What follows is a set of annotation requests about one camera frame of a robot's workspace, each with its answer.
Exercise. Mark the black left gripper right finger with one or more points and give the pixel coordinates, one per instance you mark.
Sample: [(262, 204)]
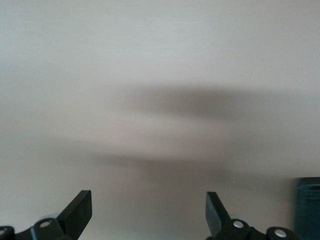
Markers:
[(217, 220)]

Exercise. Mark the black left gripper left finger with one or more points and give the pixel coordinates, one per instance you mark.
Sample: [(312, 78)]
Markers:
[(75, 215)]

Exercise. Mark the black flip phone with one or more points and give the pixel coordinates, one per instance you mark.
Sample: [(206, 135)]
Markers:
[(307, 212)]

